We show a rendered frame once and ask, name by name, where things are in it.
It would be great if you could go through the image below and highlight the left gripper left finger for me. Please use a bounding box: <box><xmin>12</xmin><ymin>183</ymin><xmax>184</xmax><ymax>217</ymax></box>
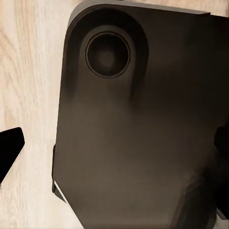
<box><xmin>0</xmin><ymin>127</ymin><xmax>25</xmax><ymax>184</ymax></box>

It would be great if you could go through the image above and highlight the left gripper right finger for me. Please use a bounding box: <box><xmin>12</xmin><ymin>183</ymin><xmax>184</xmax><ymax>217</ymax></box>
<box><xmin>214</xmin><ymin>127</ymin><xmax>229</xmax><ymax>165</ymax></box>

